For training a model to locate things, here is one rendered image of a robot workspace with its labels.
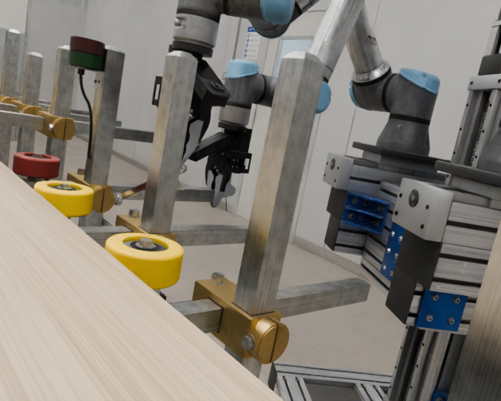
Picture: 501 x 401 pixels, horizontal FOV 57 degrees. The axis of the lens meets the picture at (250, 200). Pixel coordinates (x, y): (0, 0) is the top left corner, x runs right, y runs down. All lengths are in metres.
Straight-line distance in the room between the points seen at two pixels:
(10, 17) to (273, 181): 2.82
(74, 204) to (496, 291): 0.52
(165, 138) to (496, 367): 0.51
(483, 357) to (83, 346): 0.28
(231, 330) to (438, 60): 3.13
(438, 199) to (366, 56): 0.67
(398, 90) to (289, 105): 0.92
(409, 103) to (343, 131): 2.55
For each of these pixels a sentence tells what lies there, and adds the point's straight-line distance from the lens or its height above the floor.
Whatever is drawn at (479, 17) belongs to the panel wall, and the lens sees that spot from 3.49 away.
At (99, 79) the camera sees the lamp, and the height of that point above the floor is 1.07.
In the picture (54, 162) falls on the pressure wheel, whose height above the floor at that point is 0.90.
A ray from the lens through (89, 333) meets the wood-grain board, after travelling 0.33.
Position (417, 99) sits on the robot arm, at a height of 1.19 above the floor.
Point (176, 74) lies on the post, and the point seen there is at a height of 1.09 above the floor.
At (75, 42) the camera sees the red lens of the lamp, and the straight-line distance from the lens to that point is 0.90.
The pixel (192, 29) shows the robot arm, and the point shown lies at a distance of 0.81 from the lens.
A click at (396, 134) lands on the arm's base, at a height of 1.08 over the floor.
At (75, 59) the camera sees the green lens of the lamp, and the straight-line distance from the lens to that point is 0.90.
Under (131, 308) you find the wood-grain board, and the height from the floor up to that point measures 0.90.
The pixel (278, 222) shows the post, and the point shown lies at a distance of 0.51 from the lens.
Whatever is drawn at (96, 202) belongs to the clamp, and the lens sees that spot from 0.92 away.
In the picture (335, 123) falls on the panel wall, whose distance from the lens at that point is 3.97.
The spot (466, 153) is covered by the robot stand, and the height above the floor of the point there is 1.07.
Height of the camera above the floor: 1.06
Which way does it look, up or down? 10 degrees down
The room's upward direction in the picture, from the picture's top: 11 degrees clockwise
